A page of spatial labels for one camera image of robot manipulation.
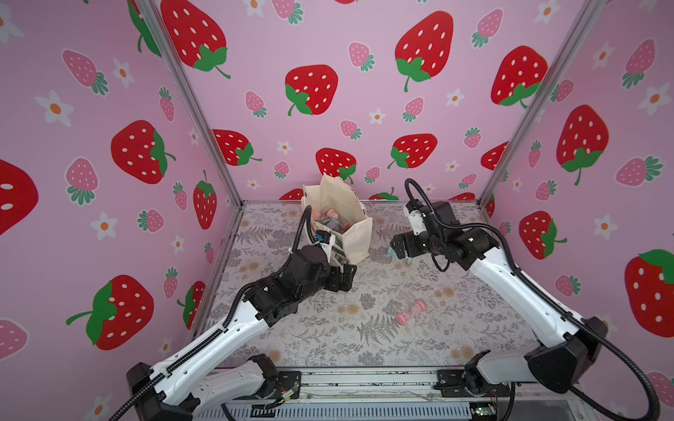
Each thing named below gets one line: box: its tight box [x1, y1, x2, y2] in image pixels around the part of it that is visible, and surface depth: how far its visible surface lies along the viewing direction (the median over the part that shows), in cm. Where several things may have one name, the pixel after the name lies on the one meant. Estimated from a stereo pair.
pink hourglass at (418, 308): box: [395, 299, 427, 327], surface depth 88 cm
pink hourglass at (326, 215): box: [312, 208, 341, 222], surface depth 108 cm
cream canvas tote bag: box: [301, 173, 373, 265], surface depth 95 cm
